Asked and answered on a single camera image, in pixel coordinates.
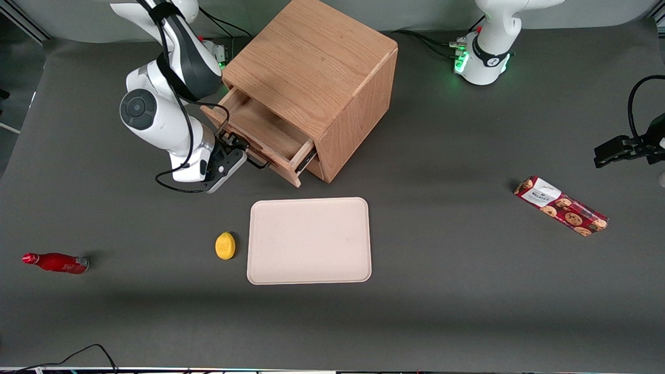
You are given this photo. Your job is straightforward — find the yellow lemon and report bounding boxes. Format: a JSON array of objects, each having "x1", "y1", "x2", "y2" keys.
[{"x1": 215, "y1": 232, "x2": 236, "y2": 260}]

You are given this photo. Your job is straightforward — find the beige rectangular tray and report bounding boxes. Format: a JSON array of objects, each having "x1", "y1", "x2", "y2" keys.
[{"x1": 247, "y1": 197, "x2": 373, "y2": 285}]

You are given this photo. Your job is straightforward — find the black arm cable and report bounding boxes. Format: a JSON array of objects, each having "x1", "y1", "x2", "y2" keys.
[{"x1": 138, "y1": 0, "x2": 232, "y2": 194}]

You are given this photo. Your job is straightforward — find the black drawer handle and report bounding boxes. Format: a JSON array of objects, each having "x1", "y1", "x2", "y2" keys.
[{"x1": 246, "y1": 149, "x2": 272, "y2": 170}]

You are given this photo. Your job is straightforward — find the black clamp mount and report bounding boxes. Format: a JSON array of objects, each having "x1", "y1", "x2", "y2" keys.
[{"x1": 594, "y1": 112, "x2": 665, "y2": 169}]

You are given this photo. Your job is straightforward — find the wooden drawer cabinet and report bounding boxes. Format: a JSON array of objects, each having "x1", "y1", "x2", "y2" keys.
[{"x1": 221, "y1": 0, "x2": 399, "y2": 183}]

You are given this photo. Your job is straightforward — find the black right base cables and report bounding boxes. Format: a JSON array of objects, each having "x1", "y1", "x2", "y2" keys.
[{"x1": 199, "y1": 6, "x2": 253, "y2": 40}]

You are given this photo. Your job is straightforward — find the red bottle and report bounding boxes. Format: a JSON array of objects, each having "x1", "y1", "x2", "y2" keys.
[{"x1": 22, "y1": 252, "x2": 90, "y2": 275}]

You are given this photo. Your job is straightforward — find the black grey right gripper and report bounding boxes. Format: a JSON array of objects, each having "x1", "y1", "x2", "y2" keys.
[{"x1": 201, "y1": 130, "x2": 256, "y2": 194}]

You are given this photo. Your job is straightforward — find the black left base cables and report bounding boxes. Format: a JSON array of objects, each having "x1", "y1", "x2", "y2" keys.
[{"x1": 397, "y1": 29, "x2": 469, "y2": 61}]

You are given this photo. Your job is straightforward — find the red cookie package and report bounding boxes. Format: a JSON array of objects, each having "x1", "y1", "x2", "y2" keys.
[{"x1": 514, "y1": 176, "x2": 609, "y2": 237}]

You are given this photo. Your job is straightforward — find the aluminium frame profile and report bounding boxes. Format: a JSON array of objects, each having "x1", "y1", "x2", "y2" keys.
[{"x1": 0, "y1": 0, "x2": 52, "y2": 45}]

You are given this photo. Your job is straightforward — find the black base cables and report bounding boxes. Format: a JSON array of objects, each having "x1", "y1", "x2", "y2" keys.
[
  {"x1": 199, "y1": 6, "x2": 253, "y2": 40},
  {"x1": 397, "y1": 29, "x2": 469, "y2": 61}
]

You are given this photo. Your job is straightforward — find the thin black table cable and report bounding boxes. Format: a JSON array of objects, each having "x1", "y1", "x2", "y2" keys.
[{"x1": 0, "y1": 344, "x2": 119, "y2": 374}]

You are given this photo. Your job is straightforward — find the wooden drawer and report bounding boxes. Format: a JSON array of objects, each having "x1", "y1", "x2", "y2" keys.
[{"x1": 201, "y1": 86, "x2": 318, "y2": 188}]

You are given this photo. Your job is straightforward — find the black clamp cable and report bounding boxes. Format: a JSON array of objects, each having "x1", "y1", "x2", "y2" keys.
[{"x1": 627, "y1": 75, "x2": 665, "y2": 142}]

